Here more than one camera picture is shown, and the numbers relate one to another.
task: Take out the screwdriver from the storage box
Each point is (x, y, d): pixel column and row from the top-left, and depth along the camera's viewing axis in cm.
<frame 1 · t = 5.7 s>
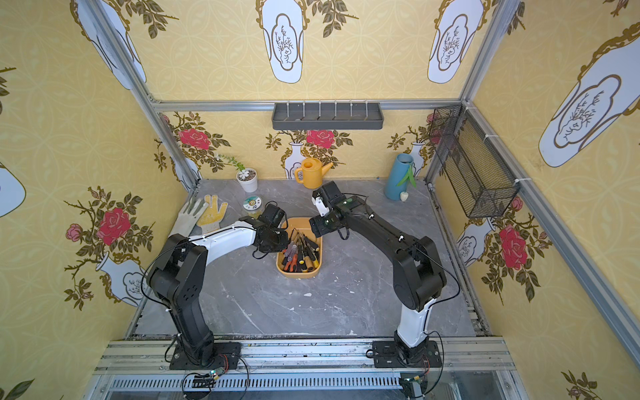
left hand: (275, 243, 96), fingers closed
right hand: (327, 220, 91), fingers open
yellow storage box: (303, 257, 92), point 4 cm above the table
teal vase: (397, 182, 106), point 13 cm above the table
white flower pot: (247, 177, 106), point 14 cm above the table
yellow watering can: (311, 172, 114), point 10 cm above the table
long white leather glove: (186, 222, 110), on the table
yellow dotted work glove: (212, 216, 109), on the table

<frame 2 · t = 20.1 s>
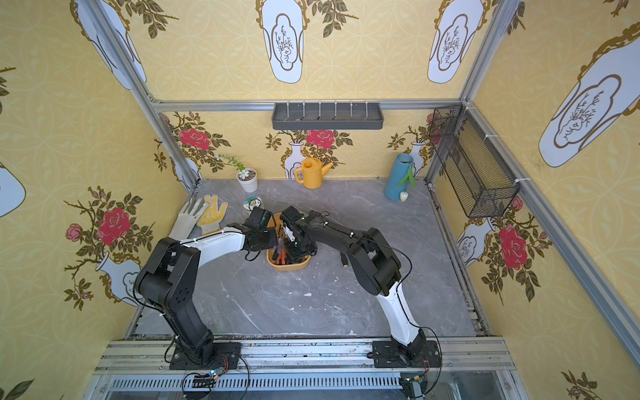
left hand: (265, 240, 98), fingers closed
right hand: (301, 248, 95), fingers open
the named things where they were.

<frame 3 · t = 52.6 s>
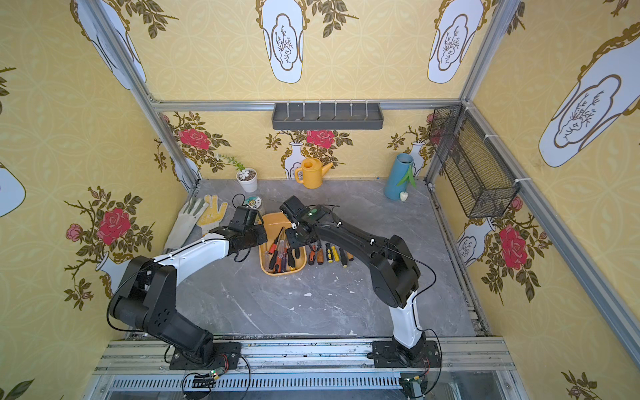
left hand: (254, 233, 94), fingers closed
right hand: (302, 233, 90), fingers open
orange black screwdriver: (312, 256, 95), point 3 cm above the table
black yellow-collar screwdriver: (330, 257, 95), point 2 cm above the table
the other named things where they were.

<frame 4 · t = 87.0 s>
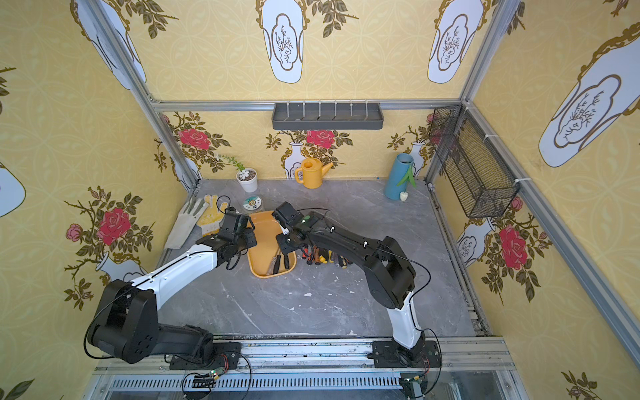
left hand: (239, 234, 90), fingers closed
right hand: (291, 237, 89), fingers open
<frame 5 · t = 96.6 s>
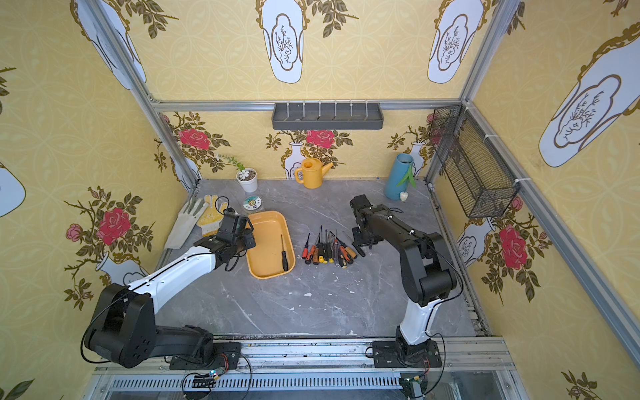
left hand: (238, 235, 90), fingers closed
right hand: (372, 238, 96), fingers closed
orange black screwdriver 2: (349, 260, 94), point 2 cm above the table
orange grip black screwdriver: (343, 249, 98), point 2 cm above the table
